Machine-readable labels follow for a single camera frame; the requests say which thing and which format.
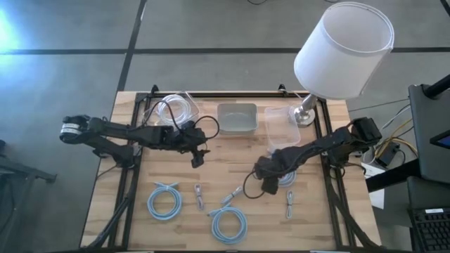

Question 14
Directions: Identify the black keyboard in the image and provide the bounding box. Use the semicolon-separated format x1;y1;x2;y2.
409;207;450;253

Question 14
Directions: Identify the black power adapter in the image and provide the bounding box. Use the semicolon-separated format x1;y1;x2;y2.
374;140;401;169

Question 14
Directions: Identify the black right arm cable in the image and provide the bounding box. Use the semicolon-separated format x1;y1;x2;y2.
242;169;269;200

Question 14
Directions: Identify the white paper sheet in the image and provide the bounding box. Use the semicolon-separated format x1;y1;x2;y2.
361;161;386;211

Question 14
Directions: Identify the yellow and white wire bundle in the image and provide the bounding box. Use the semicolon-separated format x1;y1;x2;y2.
372;105;419;159

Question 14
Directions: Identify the black desk pole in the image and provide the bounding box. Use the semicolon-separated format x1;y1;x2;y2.
423;73;450;100

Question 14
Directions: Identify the light blue cable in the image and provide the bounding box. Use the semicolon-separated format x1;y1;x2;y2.
146;181;184;221
277;170;298;188
207;202;249;246

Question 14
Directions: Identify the black computer desk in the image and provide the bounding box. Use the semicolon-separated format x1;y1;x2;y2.
407;83;450;253

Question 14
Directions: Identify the computer monitor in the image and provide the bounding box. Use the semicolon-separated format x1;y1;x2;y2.
430;129;450;150

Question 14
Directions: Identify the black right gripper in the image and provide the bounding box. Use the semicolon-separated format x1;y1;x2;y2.
253;149;296;196

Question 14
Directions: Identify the black aluminium table frame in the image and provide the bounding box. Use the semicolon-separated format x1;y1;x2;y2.
84;84;384;251

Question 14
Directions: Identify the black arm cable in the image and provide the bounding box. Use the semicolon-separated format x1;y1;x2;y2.
149;100;221;141
242;169;269;200

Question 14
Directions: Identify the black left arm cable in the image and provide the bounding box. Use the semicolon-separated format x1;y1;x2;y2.
149;100;221;141

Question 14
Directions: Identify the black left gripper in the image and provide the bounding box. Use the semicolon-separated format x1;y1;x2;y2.
177;121;212;169

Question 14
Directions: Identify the dark metal stand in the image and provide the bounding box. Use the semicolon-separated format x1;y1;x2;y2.
0;139;58;253

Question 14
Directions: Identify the silver lamp with white shade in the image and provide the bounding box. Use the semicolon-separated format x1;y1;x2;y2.
292;1;395;127

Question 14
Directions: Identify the short white cable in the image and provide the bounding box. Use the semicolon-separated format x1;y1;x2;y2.
285;190;295;220
193;182;205;212
220;186;245;206

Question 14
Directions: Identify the clear plastic bin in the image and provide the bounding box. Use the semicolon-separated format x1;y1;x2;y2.
263;105;302;152
140;90;200;134

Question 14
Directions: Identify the black diagonal strut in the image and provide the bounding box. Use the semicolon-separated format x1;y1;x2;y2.
365;160;421;193

